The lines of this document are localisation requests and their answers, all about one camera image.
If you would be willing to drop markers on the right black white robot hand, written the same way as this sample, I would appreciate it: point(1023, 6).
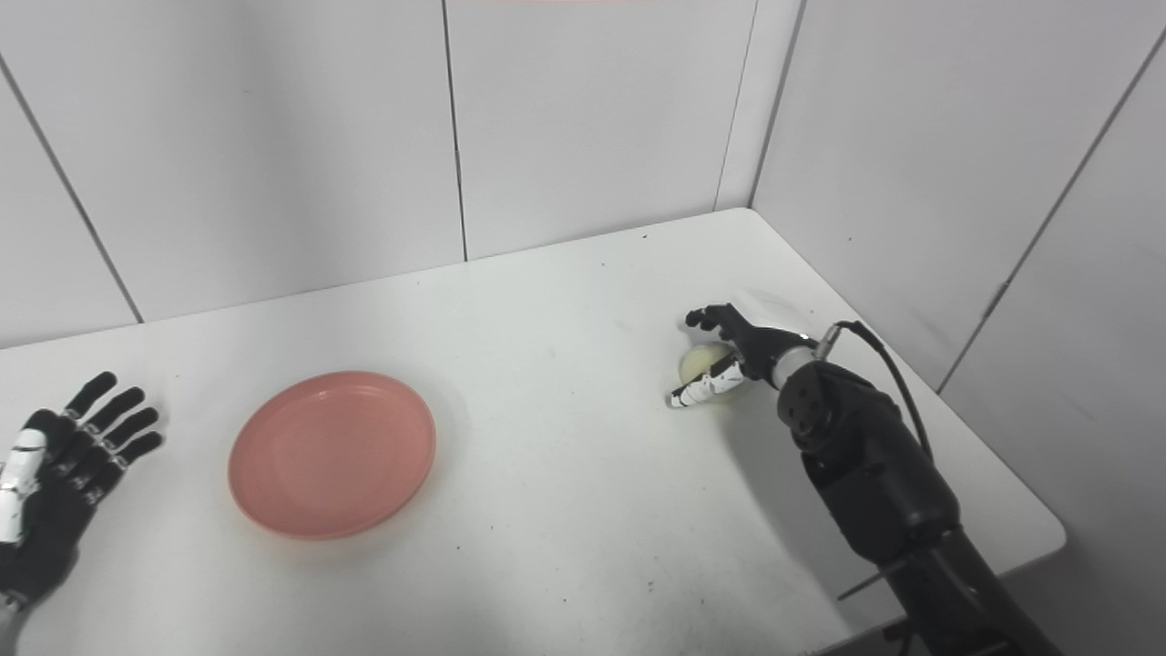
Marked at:
point(742, 351)

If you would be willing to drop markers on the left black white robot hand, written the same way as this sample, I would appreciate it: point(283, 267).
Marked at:
point(55, 492)

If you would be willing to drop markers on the white steamed bun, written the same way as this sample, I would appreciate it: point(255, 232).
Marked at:
point(706, 372)

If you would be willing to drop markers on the pink round plate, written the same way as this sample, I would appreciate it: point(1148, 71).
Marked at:
point(332, 455)

